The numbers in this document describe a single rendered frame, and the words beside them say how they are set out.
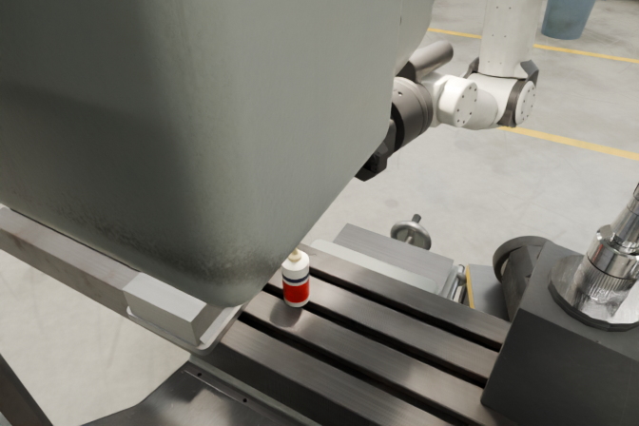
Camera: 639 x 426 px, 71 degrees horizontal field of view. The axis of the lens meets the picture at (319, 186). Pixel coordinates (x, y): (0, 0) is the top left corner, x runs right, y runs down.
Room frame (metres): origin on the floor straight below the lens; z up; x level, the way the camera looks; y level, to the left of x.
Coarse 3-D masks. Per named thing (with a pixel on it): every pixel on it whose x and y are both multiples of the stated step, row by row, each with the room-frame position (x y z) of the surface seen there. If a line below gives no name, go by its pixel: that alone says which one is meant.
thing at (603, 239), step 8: (608, 224) 0.32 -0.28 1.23; (600, 232) 0.31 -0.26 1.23; (608, 232) 0.31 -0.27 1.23; (600, 240) 0.30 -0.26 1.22; (608, 240) 0.30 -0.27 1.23; (600, 248) 0.30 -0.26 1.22; (608, 248) 0.29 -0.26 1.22; (616, 248) 0.29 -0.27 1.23; (624, 248) 0.29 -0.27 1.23; (632, 248) 0.29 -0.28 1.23; (608, 256) 0.29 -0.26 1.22; (616, 256) 0.29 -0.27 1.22; (624, 256) 0.28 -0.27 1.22; (632, 256) 0.28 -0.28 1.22; (632, 264) 0.28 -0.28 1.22
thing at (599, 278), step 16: (592, 240) 0.31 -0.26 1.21; (592, 256) 0.30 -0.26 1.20; (576, 272) 0.31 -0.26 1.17; (592, 272) 0.29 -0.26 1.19; (608, 272) 0.29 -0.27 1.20; (624, 272) 0.28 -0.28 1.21; (592, 288) 0.29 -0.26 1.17; (608, 288) 0.28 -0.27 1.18; (624, 288) 0.28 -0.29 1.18; (608, 304) 0.28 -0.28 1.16
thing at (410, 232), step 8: (416, 216) 0.93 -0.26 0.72; (400, 224) 0.91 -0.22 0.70; (408, 224) 0.90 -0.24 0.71; (416, 224) 0.89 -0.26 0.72; (392, 232) 0.92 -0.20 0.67; (400, 232) 0.91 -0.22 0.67; (408, 232) 0.90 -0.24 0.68; (416, 232) 0.89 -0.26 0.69; (424, 232) 0.88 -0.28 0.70; (400, 240) 0.91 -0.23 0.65; (408, 240) 0.88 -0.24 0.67; (416, 240) 0.89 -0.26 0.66; (424, 240) 0.87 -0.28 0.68; (424, 248) 0.87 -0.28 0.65
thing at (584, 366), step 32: (544, 256) 0.36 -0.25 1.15; (576, 256) 0.35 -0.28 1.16; (544, 288) 0.31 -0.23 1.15; (576, 288) 0.30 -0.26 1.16; (544, 320) 0.27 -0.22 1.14; (576, 320) 0.27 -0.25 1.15; (608, 320) 0.26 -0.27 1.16; (512, 352) 0.28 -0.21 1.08; (544, 352) 0.27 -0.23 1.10; (576, 352) 0.25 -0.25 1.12; (608, 352) 0.24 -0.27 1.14; (512, 384) 0.27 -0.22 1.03; (544, 384) 0.26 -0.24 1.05; (576, 384) 0.24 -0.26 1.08; (608, 384) 0.23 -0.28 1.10; (512, 416) 0.27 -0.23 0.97; (544, 416) 0.25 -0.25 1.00; (576, 416) 0.24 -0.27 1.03; (608, 416) 0.22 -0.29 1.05
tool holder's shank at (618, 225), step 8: (632, 200) 0.30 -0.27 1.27; (624, 208) 0.31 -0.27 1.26; (632, 208) 0.30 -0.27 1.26; (624, 216) 0.30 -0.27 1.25; (632, 216) 0.30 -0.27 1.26; (616, 224) 0.30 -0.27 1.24; (624, 224) 0.30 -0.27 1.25; (632, 224) 0.29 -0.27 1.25; (616, 232) 0.30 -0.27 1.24; (624, 232) 0.29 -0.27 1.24; (632, 232) 0.29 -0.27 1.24; (616, 240) 0.30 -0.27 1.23; (624, 240) 0.29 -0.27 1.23; (632, 240) 0.29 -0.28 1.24
